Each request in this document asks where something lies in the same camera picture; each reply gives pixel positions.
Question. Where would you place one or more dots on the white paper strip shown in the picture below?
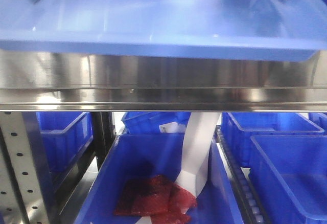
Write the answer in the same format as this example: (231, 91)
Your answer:
(196, 145)

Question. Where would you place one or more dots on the perforated steel shelf post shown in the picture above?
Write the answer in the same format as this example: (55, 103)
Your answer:
(27, 192)

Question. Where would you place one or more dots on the blue bin with red bags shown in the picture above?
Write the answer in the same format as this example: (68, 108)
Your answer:
(144, 156)

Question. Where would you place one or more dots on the blue plastic tray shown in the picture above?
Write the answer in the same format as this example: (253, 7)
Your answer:
(278, 30)

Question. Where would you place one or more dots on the blue bin rear centre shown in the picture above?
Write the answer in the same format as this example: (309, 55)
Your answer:
(141, 122)

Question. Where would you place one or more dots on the blue bin lower left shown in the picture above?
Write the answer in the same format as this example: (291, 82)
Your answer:
(64, 133)

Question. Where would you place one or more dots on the stainless steel shelf rail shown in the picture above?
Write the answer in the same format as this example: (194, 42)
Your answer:
(52, 81)

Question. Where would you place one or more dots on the blue bin lower right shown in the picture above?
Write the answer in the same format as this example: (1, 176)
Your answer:
(289, 175)

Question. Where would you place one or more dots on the black roller track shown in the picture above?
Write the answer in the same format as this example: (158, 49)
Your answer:
(248, 201)

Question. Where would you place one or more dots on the blue bin rear right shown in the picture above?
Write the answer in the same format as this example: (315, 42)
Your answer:
(238, 127)

